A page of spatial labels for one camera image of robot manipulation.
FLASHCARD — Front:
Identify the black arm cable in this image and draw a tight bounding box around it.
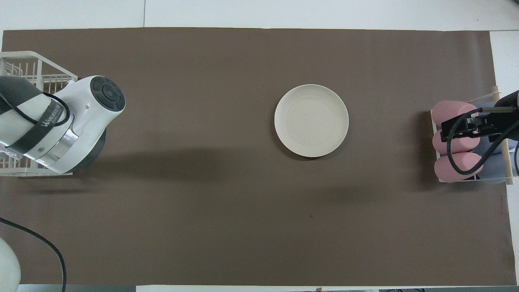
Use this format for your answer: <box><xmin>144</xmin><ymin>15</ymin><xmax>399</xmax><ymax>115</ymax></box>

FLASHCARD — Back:
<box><xmin>0</xmin><ymin>92</ymin><xmax>71</xmax><ymax>292</ymax></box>
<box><xmin>446</xmin><ymin>106</ymin><xmax>519</xmax><ymax>176</ymax></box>

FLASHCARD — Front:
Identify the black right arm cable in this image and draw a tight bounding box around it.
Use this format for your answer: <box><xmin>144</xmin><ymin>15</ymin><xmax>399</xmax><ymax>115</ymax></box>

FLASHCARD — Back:
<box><xmin>446</xmin><ymin>106</ymin><xmax>519</xmax><ymax>176</ymax></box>

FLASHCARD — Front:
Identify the white cup holder rack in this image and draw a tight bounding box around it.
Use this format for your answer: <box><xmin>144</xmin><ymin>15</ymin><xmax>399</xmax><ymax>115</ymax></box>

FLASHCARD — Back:
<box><xmin>430</xmin><ymin>85</ymin><xmax>515</xmax><ymax>186</ymax></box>

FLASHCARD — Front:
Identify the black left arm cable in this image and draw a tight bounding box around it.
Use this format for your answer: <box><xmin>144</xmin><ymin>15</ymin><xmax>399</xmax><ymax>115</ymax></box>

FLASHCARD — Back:
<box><xmin>0</xmin><ymin>92</ymin><xmax>71</xmax><ymax>292</ymax></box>

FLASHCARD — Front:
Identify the blue cup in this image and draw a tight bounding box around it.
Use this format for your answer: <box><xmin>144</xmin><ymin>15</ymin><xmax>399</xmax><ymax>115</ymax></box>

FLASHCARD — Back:
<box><xmin>476</xmin><ymin>156</ymin><xmax>515</xmax><ymax>185</ymax></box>

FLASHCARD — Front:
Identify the cream round plate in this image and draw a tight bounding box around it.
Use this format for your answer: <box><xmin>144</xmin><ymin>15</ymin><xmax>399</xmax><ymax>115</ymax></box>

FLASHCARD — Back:
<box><xmin>274</xmin><ymin>84</ymin><xmax>349</xmax><ymax>158</ymax></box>

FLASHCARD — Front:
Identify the white wire dish rack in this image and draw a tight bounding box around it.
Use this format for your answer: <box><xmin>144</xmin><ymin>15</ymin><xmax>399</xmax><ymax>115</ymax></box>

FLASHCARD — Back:
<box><xmin>0</xmin><ymin>51</ymin><xmax>78</xmax><ymax>177</ymax></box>

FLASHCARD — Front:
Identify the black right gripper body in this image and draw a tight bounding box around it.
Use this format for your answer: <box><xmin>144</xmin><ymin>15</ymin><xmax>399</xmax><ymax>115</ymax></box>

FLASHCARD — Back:
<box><xmin>480</xmin><ymin>106</ymin><xmax>519</xmax><ymax>143</ymax></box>

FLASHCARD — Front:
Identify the brown table mat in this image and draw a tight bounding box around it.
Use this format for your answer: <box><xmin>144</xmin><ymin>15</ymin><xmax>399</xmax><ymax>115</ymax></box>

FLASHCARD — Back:
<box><xmin>0</xmin><ymin>27</ymin><xmax>517</xmax><ymax>287</ymax></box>

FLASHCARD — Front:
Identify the pink cup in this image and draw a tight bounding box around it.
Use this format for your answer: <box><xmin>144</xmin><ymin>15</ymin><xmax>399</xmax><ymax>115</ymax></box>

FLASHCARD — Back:
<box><xmin>432</xmin><ymin>129</ymin><xmax>481</xmax><ymax>156</ymax></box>
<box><xmin>431</xmin><ymin>100</ymin><xmax>478</xmax><ymax>129</ymax></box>
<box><xmin>434</xmin><ymin>152</ymin><xmax>484</xmax><ymax>183</ymax></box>

